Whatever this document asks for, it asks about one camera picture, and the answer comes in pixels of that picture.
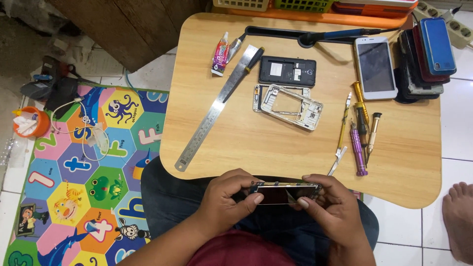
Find person's red shirt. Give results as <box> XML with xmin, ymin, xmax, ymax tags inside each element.
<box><xmin>186</xmin><ymin>229</ymin><xmax>297</xmax><ymax>266</ymax></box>

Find blue cable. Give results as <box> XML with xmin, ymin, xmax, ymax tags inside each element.
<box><xmin>124</xmin><ymin>69</ymin><xmax>144</xmax><ymax>99</ymax></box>

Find person's right hand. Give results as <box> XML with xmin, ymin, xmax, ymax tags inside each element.
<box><xmin>297</xmin><ymin>174</ymin><xmax>365</xmax><ymax>250</ymax></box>

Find black phone screen assembly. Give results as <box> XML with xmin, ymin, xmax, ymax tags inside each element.
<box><xmin>251</xmin><ymin>181</ymin><xmax>323</xmax><ymax>206</ymax></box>

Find white phone bezel frame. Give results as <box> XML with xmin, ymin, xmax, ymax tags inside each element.
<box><xmin>253</xmin><ymin>84</ymin><xmax>311</xmax><ymax>114</ymax></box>

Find cream power strip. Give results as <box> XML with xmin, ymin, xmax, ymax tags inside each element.
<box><xmin>412</xmin><ymin>1</ymin><xmax>473</xmax><ymax>50</ymax></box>

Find white smartphone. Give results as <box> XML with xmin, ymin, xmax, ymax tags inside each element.
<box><xmin>354</xmin><ymin>36</ymin><xmax>399</xmax><ymax>101</ymax></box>

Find brown wooden cabinet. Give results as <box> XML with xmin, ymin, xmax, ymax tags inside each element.
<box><xmin>47</xmin><ymin>0</ymin><xmax>212</xmax><ymax>73</ymax></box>

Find blue phone case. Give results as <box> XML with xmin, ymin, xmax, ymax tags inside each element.
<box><xmin>420</xmin><ymin>17</ymin><xmax>457</xmax><ymax>76</ymax></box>

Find thin yellow spudger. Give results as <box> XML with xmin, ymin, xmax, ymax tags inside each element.
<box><xmin>336</xmin><ymin>92</ymin><xmax>353</xmax><ymax>156</ymax></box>

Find pink purple glue tube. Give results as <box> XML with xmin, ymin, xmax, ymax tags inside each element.
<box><xmin>211</xmin><ymin>32</ymin><xmax>230</xmax><ymax>77</ymax></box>

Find bronze precision screwdriver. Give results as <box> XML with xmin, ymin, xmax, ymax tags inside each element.
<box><xmin>365</xmin><ymin>112</ymin><xmax>383</xmax><ymax>164</ymax></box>

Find orange cup with tissue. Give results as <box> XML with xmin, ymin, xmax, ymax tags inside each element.
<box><xmin>12</xmin><ymin>106</ymin><xmax>51</xmax><ymax>139</ymax></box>

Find silver glue tube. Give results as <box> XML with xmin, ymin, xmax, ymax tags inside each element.
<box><xmin>226</xmin><ymin>34</ymin><xmax>247</xmax><ymax>63</ymax></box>

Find clear plastic wrapper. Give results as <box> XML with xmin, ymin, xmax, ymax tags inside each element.
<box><xmin>0</xmin><ymin>137</ymin><xmax>23</xmax><ymax>167</ymax></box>

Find wooden lap desk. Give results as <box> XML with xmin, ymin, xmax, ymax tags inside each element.
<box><xmin>160</xmin><ymin>12</ymin><xmax>442</xmax><ymax>210</ymax></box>

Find red orange box stack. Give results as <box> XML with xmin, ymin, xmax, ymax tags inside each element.
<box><xmin>332</xmin><ymin>0</ymin><xmax>419</xmax><ymax>18</ymax></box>

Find blue handled soldering iron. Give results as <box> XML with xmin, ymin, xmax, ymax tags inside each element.
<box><xmin>299</xmin><ymin>27</ymin><xmax>402</xmax><ymax>48</ymax></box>

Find person's dark jeans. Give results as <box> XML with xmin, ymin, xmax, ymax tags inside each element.
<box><xmin>140</xmin><ymin>157</ymin><xmax>380</xmax><ymax>266</ymax></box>

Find metal tweezers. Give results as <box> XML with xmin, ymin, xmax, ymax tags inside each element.
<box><xmin>327</xmin><ymin>146</ymin><xmax>348</xmax><ymax>177</ymax></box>

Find black glue gun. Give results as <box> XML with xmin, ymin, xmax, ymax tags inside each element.
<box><xmin>20</xmin><ymin>55</ymin><xmax>80</xmax><ymax>119</ymax></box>

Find cream plastic basket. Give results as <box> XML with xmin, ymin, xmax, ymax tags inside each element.
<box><xmin>212</xmin><ymin>0</ymin><xmax>270</xmax><ymax>12</ymax></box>

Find red handled scissors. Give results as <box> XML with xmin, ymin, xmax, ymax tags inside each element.
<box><xmin>66</xmin><ymin>63</ymin><xmax>98</xmax><ymax>85</ymax></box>

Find person's left hand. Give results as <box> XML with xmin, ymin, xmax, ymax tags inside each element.
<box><xmin>200</xmin><ymin>168</ymin><xmax>265</xmax><ymax>238</ymax></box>

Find colourful alphabet play mat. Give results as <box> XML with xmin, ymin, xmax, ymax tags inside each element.
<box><xmin>3</xmin><ymin>84</ymin><xmax>171</xmax><ymax>266</ymax></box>

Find orange tray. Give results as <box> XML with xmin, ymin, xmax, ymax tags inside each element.
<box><xmin>212</xmin><ymin>0</ymin><xmax>419</xmax><ymax>30</ymax></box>

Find silver phone middle frame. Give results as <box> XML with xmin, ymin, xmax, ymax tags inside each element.
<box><xmin>260</xmin><ymin>84</ymin><xmax>324</xmax><ymax>131</ymax></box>

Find steel ruler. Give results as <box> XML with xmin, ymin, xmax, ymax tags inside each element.
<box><xmin>174</xmin><ymin>44</ymin><xmax>260</xmax><ymax>173</ymax></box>

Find green plastic basket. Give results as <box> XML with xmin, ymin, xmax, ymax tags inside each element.
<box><xmin>274</xmin><ymin>0</ymin><xmax>335</xmax><ymax>14</ymax></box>

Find black phone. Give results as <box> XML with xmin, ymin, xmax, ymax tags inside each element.
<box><xmin>393</xmin><ymin>33</ymin><xmax>441</xmax><ymax>104</ymax></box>

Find red phone case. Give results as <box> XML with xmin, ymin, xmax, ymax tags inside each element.
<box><xmin>412</xmin><ymin>25</ymin><xmax>451</xmax><ymax>83</ymax></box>

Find black phone body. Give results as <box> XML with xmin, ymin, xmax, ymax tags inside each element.
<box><xmin>258</xmin><ymin>55</ymin><xmax>317</xmax><ymax>88</ymax></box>

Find purple precision screwdriver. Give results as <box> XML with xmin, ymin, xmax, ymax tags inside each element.
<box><xmin>350</xmin><ymin>118</ymin><xmax>369</xmax><ymax>177</ymax></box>

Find white cable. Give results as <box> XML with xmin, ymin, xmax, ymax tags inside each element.
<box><xmin>50</xmin><ymin>96</ymin><xmax>111</xmax><ymax>162</ymax></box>

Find yellow handled screwdriver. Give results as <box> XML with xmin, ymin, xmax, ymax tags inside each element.
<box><xmin>351</xmin><ymin>81</ymin><xmax>370</xmax><ymax>127</ymax></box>

